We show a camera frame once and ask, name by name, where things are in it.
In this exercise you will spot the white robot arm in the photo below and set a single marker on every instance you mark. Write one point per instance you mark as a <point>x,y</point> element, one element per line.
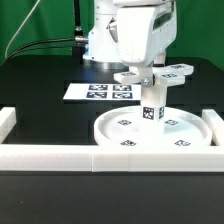
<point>102,48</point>

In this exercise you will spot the white marker sheet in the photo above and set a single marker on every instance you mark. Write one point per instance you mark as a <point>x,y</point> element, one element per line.
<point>104,92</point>

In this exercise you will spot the white cross-shaped table base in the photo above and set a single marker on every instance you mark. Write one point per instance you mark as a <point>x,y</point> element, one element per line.
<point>171,75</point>

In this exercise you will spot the white U-shaped fence frame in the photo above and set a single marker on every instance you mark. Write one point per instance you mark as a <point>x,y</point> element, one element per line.
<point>15,157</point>

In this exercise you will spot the white round table top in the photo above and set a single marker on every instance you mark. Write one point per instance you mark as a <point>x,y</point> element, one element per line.
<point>125,127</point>

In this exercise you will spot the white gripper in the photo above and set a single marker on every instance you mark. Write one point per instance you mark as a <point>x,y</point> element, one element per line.
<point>143,35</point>

